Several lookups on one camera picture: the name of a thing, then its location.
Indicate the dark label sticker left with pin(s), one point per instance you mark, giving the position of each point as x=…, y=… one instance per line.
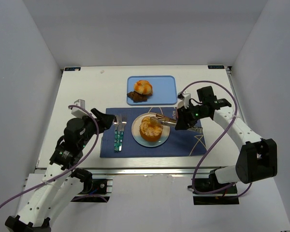
x=72, y=69

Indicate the metal serving tongs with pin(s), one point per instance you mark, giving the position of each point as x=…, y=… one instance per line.
x=172, y=124

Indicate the cream and blue plate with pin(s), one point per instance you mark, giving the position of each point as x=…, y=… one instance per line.
x=137, y=136

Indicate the spoon with green handle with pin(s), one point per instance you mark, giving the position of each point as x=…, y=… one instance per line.
x=116, y=124

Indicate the dark label sticker right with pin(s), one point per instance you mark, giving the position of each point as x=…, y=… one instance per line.
x=216, y=67

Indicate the fork with green handle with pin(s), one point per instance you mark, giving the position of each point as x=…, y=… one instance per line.
x=123, y=124

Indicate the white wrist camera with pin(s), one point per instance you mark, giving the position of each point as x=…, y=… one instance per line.
x=77, y=112
x=184, y=100

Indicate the sugared orange muffin bread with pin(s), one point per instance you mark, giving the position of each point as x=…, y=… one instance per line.
x=149, y=130

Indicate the knife with green handle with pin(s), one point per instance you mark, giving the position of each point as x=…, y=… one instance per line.
x=118, y=132

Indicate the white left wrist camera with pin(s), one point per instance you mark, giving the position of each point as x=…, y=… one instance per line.
x=77, y=112

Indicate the brown chocolate croissant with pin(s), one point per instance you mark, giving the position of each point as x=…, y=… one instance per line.
x=137, y=97

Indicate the dark label sticker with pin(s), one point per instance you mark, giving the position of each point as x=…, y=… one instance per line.
x=216, y=67
x=72, y=69

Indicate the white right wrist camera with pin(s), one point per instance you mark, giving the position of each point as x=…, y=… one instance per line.
x=184, y=100

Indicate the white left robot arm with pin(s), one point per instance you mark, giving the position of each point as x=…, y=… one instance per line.
x=62, y=180

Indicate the blue cloth placemat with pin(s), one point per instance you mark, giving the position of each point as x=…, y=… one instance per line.
x=181, y=143

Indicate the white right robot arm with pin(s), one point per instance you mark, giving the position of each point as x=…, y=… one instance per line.
x=257, y=158

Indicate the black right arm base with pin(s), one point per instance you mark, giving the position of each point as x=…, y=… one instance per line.
x=227, y=196

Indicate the round orange striped bun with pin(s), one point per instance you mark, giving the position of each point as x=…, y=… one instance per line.
x=143, y=87

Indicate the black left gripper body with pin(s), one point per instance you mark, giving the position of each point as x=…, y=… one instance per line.
x=96, y=120

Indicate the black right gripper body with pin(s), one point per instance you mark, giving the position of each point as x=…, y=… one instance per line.
x=181, y=120

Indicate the light blue plastic tray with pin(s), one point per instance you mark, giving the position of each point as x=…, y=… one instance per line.
x=164, y=90

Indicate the aluminium table rail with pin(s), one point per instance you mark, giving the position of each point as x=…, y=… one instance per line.
x=141, y=171

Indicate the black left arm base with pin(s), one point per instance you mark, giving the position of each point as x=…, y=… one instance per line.
x=97, y=191

